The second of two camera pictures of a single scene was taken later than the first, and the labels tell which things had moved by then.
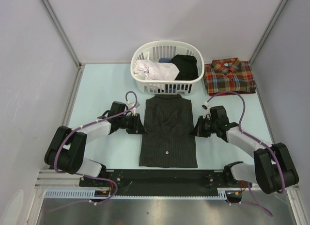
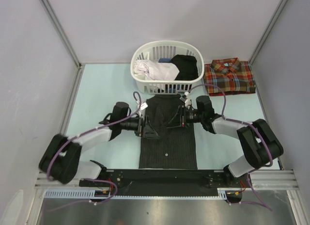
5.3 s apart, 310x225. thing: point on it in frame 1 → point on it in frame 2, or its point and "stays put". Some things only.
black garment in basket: (187, 66) stays put
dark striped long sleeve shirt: (167, 143) stays put
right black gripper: (198, 130) → (180, 120)
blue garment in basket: (164, 60) stays put
